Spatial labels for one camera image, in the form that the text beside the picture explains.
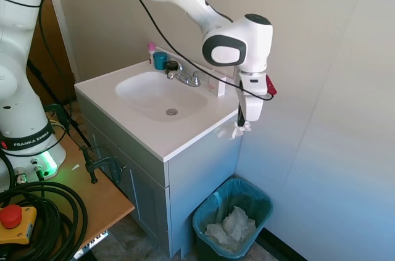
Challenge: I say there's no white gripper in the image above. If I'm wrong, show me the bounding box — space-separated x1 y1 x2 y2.
236 71 268 128

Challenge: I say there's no white tissue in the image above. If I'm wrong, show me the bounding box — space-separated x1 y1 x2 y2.
215 120 252 141

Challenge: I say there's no clear plastic bin liner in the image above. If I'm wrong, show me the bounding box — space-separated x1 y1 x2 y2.
192 178 275 253

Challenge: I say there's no dark teal trash bin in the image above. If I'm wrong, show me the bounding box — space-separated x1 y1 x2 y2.
192 178 275 259

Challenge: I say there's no white rectangular box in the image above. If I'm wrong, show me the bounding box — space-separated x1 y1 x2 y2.
207 69 228 98

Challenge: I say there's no white sink vanity top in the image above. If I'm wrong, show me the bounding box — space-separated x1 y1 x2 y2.
73 46 247 163

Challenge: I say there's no chrome faucet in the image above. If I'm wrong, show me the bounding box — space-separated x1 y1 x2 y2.
166 62 204 88

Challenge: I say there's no black round faucet knob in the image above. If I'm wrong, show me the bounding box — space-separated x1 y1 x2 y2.
165 60 180 74

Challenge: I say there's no grey vanity cabinet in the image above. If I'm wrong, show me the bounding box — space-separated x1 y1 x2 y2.
75 92 248 259

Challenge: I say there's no teal cup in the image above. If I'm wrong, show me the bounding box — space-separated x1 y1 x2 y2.
152 51 168 72

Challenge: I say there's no pile of discarded white tissues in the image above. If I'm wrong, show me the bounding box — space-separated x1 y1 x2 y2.
204 205 258 245

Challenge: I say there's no pink capped small bottle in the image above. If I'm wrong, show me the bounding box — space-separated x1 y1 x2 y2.
147 42 157 65

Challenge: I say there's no black bar clamp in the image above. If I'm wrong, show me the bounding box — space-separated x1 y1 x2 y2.
78 144 128 185

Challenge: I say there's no dark green clamp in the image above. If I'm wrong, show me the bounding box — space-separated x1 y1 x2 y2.
42 103 72 134

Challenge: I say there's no desk height control panel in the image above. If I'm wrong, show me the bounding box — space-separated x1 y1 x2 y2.
82 229 109 249

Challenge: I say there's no brown wooden door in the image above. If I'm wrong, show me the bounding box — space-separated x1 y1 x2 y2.
26 0 77 108

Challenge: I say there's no yellow emergency stop red button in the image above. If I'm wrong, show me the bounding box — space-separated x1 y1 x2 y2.
0 204 38 245

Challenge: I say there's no black red wrist camera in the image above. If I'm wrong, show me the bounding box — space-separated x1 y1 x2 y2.
264 73 279 97

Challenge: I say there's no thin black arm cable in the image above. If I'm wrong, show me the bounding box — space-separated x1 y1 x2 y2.
0 0 276 102

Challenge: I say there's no coiled thick black cable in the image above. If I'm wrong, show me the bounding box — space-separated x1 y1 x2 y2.
0 180 89 261

